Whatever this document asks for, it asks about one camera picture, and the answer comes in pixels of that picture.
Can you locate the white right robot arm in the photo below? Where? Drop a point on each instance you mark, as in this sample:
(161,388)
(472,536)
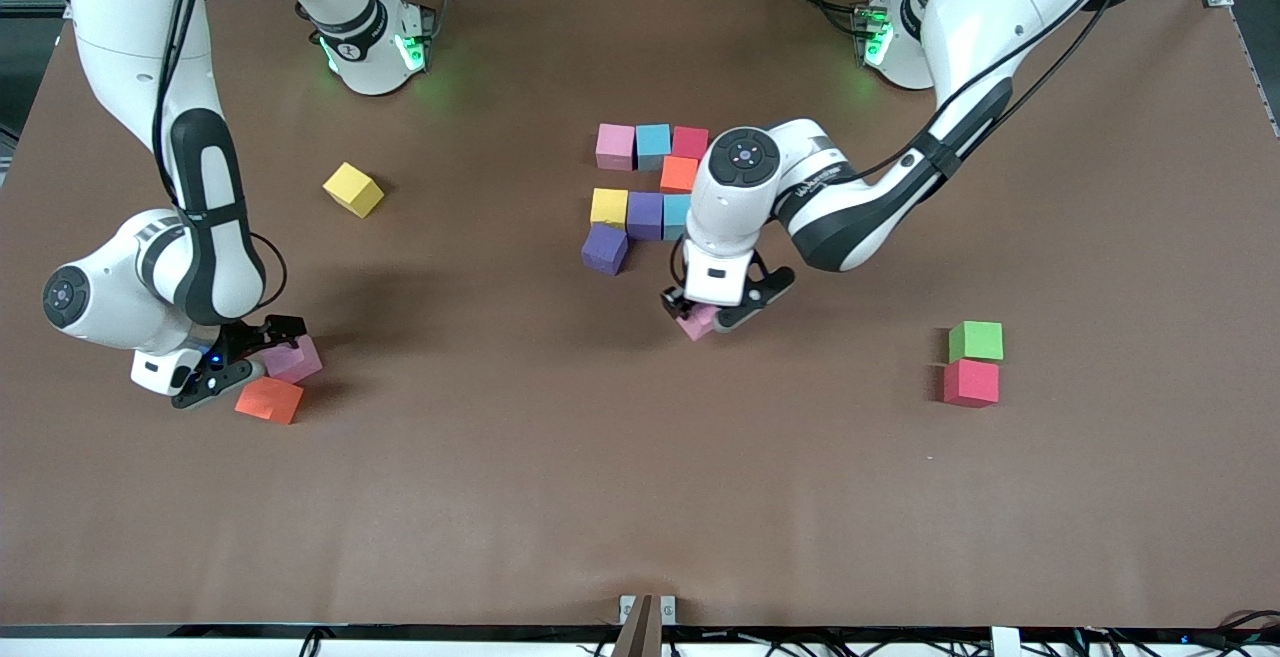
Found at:
(190,237)

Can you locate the white edge bracket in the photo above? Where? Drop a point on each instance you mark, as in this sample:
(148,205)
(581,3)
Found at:
(1005,642)

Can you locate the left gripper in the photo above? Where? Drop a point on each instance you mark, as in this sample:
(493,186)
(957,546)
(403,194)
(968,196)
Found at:
(676,302)

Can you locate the green foam cube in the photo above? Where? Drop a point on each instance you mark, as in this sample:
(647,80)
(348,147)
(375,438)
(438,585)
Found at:
(976,341)

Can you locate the brown table cover sheet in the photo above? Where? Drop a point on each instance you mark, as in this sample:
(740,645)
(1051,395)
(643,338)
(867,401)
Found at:
(640,487)

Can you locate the pink foam cube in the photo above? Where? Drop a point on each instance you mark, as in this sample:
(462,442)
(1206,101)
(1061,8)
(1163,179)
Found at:
(297,362)
(697,324)
(615,147)

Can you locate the yellow foam cube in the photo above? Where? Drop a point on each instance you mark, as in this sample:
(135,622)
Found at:
(609,207)
(352,187)

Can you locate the orange foam cube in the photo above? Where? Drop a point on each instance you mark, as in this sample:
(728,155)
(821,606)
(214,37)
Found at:
(270,401)
(679,174)

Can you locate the blue foam cube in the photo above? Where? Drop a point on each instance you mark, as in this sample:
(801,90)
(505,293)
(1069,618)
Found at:
(676,217)
(654,142)

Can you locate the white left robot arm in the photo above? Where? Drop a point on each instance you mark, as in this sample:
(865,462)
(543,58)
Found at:
(850,197)

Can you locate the purple foam cube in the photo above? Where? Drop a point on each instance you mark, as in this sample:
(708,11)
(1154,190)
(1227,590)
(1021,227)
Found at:
(604,249)
(645,215)

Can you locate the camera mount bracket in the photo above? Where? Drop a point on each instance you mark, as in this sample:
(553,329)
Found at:
(642,627)

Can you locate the red foam cube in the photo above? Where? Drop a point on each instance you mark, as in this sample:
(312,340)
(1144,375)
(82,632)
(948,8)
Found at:
(972,383)
(690,140)

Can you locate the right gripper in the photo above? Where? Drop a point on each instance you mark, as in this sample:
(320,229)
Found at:
(246,335)

